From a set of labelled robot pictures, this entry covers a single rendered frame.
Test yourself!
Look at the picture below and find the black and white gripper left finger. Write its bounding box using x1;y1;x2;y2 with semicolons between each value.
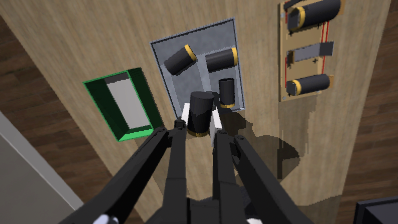
58;103;190;224

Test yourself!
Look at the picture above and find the green open-top box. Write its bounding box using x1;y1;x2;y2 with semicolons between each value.
82;67;163;142

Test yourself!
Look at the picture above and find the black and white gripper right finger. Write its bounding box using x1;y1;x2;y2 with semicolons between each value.
209;106;314;224

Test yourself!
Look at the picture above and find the black battery with gold top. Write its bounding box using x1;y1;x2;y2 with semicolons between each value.
205;47;238;72
219;78;235;108
164;44;196;76
187;91;214;137
291;0;341;31
290;74;330;96

